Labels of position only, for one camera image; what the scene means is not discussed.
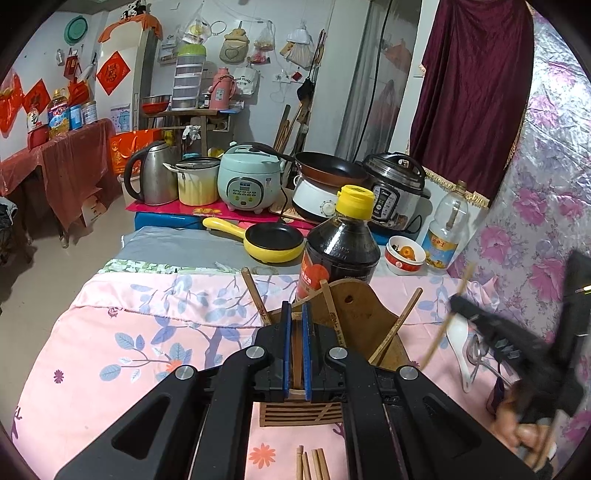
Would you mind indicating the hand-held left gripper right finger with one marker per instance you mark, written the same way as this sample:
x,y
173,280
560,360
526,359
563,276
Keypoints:
x,y
308,355

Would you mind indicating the black steel pressure cooker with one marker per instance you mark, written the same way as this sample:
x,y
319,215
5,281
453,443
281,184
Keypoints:
x,y
397,184

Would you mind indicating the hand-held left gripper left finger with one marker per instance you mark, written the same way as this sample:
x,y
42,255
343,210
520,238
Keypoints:
x,y
287,355

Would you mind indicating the red metal basin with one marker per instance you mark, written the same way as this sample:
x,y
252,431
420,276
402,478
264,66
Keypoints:
x,y
157,104

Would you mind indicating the blue tin can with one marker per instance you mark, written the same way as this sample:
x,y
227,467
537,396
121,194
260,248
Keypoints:
x,y
76,117

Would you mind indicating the pink deer printed bed sheet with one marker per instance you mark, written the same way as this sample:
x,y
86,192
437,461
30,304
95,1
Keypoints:
x,y
138,369

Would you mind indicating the white refrigerator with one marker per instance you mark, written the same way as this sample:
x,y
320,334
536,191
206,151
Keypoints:
x,y
147,60

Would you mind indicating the green round plate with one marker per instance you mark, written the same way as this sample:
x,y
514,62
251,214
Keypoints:
x,y
76,30

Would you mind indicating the stacked steamer with green lid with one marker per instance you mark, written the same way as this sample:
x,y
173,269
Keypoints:
x,y
188,83

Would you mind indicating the metal spoon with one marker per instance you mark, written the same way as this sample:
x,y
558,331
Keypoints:
x,y
475,353

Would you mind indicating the person's right hand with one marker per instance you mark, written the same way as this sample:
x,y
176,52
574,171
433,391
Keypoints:
x,y
526,436

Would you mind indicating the yellow banded cooking pot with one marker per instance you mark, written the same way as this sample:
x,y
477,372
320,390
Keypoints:
x,y
198,187

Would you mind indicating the black hanging pouch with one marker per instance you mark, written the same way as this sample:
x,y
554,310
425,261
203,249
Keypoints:
x,y
305,90

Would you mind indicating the white tin can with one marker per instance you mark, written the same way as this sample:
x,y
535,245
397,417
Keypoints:
x,y
89,113

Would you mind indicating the white plastic bucket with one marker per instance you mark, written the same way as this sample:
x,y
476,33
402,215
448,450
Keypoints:
x,y
130,184

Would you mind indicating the white ceramic spoon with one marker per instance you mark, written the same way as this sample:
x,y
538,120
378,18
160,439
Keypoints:
x,y
461,341

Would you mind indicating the wooden chopstick holder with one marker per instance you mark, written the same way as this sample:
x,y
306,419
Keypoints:
x,y
364,314

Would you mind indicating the bundle of wooden sticks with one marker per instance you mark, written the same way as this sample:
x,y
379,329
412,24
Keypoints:
x,y
288,129

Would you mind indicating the orange gift box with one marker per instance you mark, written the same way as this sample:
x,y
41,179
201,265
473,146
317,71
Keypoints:
x,y
134,147

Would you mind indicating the red paper wall decoration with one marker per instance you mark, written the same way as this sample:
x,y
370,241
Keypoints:
x,y
9,104
37,99

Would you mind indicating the single wooden chopstick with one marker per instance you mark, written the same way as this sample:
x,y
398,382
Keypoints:
x,y
333,314
443,327
397,325
307,300
257,297

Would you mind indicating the yellow cooking oil bottle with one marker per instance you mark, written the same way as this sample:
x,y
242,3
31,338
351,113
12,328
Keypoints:
x,y
59,117

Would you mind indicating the pink thermos jug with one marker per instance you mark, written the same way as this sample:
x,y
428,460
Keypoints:
x,y
224,90

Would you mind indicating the blue low table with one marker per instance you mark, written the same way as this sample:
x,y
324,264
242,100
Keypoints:
x,y
161,219

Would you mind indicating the white electric cooker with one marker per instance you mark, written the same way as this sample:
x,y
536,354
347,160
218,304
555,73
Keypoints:
x,y
314,201

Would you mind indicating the dark frying pan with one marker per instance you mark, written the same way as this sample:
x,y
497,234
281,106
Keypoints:
x,y
332,168

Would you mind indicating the grey sheet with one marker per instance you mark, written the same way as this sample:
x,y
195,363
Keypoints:
x,y
184,244

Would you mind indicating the dark soy sauce bottle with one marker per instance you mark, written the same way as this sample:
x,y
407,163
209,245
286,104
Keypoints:
x,y
341,249

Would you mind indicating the light green rice cooker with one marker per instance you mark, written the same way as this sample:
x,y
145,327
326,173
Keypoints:
x,y
247,180

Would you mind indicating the yellow frying pan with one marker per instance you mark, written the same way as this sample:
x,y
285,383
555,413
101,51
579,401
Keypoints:
x,y
272,249

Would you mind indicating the floral plastic sheet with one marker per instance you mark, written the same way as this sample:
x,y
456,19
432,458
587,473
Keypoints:
x,y
545,184

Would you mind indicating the pile of dark clothes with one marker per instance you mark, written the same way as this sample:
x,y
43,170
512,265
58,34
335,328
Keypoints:
x,y
7,226

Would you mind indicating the clear plastic oil bottle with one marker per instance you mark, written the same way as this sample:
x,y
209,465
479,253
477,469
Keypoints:
x,y
443,244

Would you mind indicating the dark red curtain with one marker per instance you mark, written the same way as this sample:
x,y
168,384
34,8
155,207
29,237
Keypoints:
x,y
466,92

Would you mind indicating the beige hanging bag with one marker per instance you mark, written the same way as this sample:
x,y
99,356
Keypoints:
x,y
234,48

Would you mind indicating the red diamond paper decoration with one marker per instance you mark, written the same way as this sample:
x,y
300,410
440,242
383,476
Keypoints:
x,y
112,73

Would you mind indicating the red and white bowl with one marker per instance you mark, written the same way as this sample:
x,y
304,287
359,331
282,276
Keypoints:
x,y
397,263

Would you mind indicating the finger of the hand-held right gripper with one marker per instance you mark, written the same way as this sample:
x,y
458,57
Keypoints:
x,y
480,321

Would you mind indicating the red cloth covered table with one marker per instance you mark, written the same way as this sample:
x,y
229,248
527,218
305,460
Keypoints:
x,y
69,157

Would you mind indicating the white tote bag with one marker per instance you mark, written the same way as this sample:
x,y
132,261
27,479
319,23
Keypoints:
x,y
247,81

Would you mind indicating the wooden stand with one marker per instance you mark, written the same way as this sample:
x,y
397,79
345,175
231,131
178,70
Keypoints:
x,y
194,120

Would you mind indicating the orange cloth cover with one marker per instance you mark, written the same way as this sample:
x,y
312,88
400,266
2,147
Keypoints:
x,y
134,25

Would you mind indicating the steel electric kettle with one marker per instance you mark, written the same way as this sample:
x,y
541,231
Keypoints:
x,y
154,177

